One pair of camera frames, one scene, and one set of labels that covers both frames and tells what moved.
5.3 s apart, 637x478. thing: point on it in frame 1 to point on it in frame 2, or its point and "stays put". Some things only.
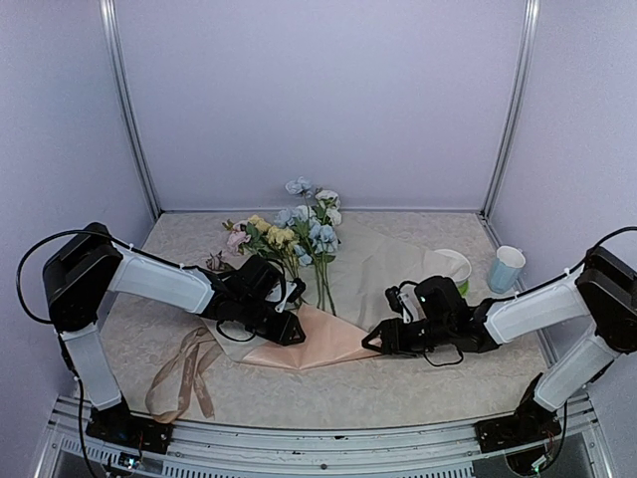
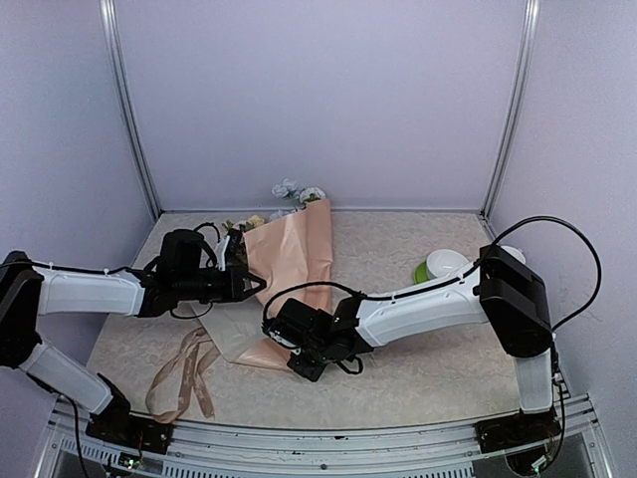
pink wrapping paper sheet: [372, 266] to [293, 256]
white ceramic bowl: [450, 263] stays put
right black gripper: [392, 342] to [313, 373]
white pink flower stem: [327, 198] to [312, 194]
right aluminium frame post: [526, 75] stays put
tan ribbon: [203, 352] stays put
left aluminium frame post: [109, 41] stays put
